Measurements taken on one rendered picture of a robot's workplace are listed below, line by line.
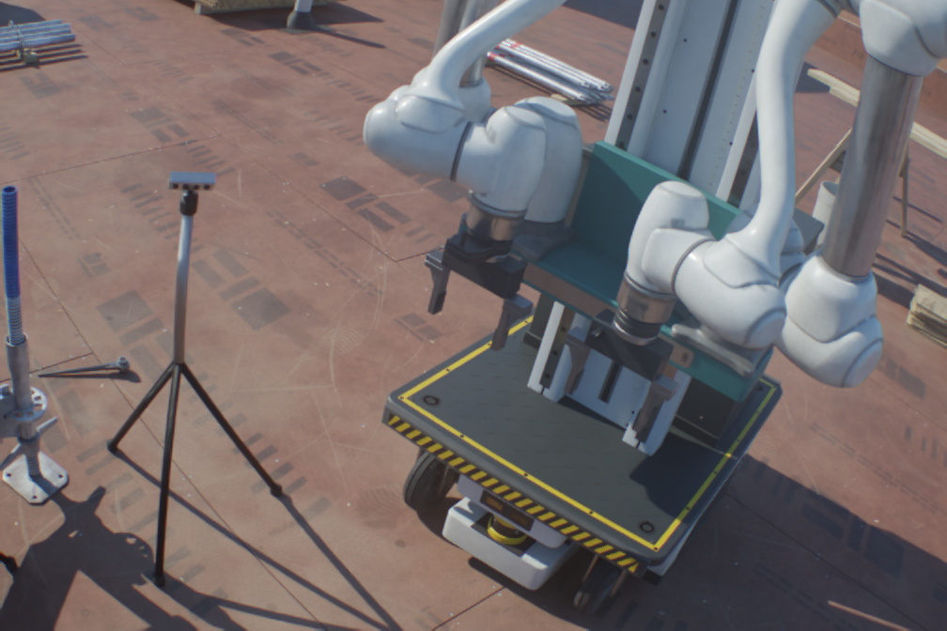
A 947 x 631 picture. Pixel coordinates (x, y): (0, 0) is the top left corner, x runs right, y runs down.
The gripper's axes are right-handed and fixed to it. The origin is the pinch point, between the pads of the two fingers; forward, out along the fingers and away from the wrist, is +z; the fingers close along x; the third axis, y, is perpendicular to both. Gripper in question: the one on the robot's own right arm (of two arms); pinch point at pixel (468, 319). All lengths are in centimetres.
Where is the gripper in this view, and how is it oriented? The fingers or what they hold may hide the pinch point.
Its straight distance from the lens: 155.8
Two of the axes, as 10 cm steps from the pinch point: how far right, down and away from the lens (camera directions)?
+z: -2.4, 8.4, 4.8
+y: 5.5, -2.9, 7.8
